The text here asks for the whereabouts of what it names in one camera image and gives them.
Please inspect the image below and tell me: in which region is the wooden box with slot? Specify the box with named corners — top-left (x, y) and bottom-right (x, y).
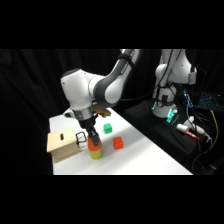
top-left (46, 127), bottom-right (82, 164)

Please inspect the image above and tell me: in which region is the orange-red cube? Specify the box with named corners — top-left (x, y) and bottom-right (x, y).
top-left (112, 136), bottom-right (125, 150)

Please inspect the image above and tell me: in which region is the yellow cable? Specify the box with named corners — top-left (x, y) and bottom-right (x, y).
top-left (209, 110), bottom-right (220, 145)

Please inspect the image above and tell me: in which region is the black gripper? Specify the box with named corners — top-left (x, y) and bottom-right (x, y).
top-left (77, 114), bottom-right (102, 148)

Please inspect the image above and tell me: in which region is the blue lit keyboard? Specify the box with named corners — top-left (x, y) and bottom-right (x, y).
top-left (198, 93), bottom-right (224, 112)

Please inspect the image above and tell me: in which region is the black robot stand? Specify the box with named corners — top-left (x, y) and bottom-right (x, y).
top-left (122, 98), bottom-right (214, 172)

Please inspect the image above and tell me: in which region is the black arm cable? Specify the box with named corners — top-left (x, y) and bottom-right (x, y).
top-left (118, 49), bottom-right (183, 102)

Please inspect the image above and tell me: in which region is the green glowing clear bracket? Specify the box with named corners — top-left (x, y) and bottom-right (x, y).
top-left (165, 107), bottom-right (180, 127)

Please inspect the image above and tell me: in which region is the yellow cup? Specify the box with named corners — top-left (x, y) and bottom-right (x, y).
top-left (89, 148), bottom-right (104, 161)

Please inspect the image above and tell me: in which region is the green cube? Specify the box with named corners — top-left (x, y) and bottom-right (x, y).
top-left (103, 123), bottom-right (113, 134)

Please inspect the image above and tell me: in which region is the white and red cylinder tool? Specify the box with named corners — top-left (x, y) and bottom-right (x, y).
top-left (176, 123), bottom-right (199, 140)

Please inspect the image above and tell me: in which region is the black wire box handle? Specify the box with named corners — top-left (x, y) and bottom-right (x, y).
top-left (75, 131), bottom-right (89, 146)

